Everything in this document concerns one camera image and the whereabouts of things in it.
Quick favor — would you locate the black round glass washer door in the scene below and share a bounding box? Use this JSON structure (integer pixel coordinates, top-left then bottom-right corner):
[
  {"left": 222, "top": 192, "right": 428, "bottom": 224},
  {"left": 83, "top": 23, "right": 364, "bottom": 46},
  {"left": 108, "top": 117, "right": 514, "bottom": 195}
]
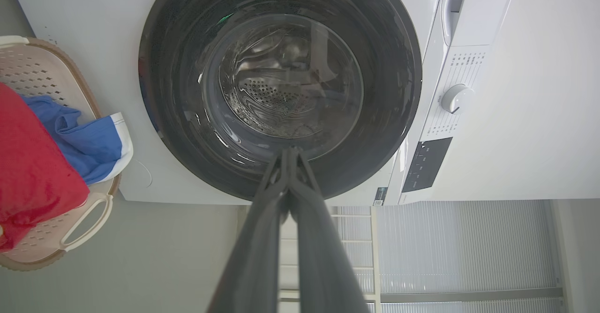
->
[{"left": 138, "top": 0, "right": 422, "bottom": 201}]

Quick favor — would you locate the beige plastic laundry basket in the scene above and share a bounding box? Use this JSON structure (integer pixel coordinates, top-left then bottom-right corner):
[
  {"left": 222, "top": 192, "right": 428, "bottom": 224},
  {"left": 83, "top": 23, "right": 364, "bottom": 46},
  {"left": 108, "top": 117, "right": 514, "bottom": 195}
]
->
[{"left": 0, "top": 36, "right": 121, "bottom": 271}]

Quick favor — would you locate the white slatted frame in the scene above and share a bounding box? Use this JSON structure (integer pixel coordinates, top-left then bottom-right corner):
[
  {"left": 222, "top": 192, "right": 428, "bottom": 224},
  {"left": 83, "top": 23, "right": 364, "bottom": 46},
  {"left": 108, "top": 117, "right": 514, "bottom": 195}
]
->
[{"left": 279, "top": 206, "right": 381, "bottom": 313}]

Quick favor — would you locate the white front-load washing machine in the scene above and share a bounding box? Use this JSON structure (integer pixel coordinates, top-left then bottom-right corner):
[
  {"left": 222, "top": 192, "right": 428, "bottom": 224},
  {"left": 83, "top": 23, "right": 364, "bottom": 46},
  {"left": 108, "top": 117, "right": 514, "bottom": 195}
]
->
[{"left": 7, "top": 0, "right": 521, "bottom": 207}]

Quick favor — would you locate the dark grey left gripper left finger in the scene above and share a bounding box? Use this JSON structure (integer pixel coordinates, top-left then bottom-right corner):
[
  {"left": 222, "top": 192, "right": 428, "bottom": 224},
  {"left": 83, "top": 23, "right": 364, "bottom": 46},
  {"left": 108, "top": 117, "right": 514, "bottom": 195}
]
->
[{"left": 208, "top": 150, "right": 290, "bottom": 313}]

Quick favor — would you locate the white window blind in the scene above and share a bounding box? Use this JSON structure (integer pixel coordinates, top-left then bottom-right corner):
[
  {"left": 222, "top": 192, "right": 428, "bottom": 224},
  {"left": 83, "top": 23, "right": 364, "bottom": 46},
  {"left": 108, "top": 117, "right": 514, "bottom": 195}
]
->
[{"left": 377, "top": 201, "right": 563, "bottom": 313}]

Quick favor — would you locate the white detergent drawer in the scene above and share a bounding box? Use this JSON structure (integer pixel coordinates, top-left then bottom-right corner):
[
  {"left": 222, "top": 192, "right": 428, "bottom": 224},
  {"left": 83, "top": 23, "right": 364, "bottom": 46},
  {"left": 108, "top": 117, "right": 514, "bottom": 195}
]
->
[{"left": 441, "top": 0, "right": 520, "bottom": 46}]

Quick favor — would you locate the red garment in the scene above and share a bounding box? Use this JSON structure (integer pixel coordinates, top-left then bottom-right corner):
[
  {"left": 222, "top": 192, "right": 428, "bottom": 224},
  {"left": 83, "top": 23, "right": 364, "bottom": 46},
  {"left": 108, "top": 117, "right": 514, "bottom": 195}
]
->
[{"left": 0, "top": 82, "right": 90, "bottom": 253}]

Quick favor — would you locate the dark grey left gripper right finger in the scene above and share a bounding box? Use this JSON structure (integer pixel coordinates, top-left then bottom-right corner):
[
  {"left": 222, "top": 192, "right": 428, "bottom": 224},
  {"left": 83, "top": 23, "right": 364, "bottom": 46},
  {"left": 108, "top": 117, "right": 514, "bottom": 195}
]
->
[{"left": 288, "top": 148, "right": 371, "bottom": 313}]

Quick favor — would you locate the stainless steel washer drum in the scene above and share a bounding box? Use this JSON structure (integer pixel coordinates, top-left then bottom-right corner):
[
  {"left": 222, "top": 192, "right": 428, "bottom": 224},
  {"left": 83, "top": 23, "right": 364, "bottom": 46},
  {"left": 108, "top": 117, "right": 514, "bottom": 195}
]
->
[{"left": 218, "top": 22, "right": 329, "bottom": 138}]

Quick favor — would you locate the black washer display panel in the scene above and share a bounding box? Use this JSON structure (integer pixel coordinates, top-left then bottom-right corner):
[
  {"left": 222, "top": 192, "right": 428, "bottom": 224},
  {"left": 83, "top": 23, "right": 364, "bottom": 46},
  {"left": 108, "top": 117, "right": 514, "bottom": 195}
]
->
[{"left": 402, "top": 137, "right": 453, "bottom": 193}]

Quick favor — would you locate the blue and white garment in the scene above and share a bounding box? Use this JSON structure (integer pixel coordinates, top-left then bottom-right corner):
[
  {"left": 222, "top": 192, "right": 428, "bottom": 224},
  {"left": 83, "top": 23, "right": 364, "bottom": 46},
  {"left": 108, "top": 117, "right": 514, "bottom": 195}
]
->
[{"left": 21, "top": 95, "right": 134, "bottom": 185}]

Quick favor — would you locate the white round control knob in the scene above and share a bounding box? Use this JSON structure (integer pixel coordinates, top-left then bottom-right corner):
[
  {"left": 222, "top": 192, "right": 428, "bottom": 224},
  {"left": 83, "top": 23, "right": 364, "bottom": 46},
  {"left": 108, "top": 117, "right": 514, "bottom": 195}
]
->
[{"left": 441, "top": 84, "right": 475, "bottom": 114}]

